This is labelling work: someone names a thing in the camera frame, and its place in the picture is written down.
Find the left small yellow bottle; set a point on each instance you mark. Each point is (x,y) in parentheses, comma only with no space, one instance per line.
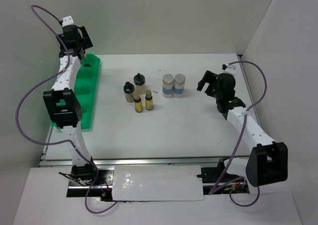
(138,102)

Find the tall black cap spice jar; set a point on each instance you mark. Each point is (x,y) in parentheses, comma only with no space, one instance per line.
(140,83)

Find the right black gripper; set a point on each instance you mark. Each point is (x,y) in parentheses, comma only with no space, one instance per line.
(208,77)

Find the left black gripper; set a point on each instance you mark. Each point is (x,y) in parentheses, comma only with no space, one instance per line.
(63,45)

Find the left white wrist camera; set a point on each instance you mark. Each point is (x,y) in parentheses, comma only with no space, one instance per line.
(66,21)

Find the aluminium rail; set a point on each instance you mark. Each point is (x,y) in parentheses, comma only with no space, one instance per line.
(132,161)

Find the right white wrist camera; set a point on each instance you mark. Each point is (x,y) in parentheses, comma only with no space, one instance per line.
(229,69)

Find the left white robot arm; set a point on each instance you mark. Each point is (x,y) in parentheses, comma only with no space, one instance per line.
(63,106)

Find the right silver lid salt jar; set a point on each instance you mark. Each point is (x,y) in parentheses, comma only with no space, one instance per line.
(178,88)

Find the green plastic compartment tray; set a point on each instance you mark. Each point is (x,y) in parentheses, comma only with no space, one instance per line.
(82,80)

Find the small yellow bottle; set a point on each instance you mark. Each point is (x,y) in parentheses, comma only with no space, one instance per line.
(149,100)
(138,102)

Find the right small yellow bottle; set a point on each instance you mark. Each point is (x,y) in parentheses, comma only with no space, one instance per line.
(149,100)

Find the left silver lid salt jar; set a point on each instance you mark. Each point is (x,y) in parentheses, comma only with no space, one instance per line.
(167,85)

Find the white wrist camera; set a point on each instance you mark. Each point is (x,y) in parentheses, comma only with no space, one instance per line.
(66,21)
(229,69)

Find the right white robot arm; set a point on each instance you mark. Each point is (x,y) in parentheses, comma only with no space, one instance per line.
(268,159)

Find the silver lid salt jar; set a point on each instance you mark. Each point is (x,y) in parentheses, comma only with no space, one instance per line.
(167,85)
(178,88)

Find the white plastic sheet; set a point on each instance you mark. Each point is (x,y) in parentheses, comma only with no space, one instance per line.
(157,183)

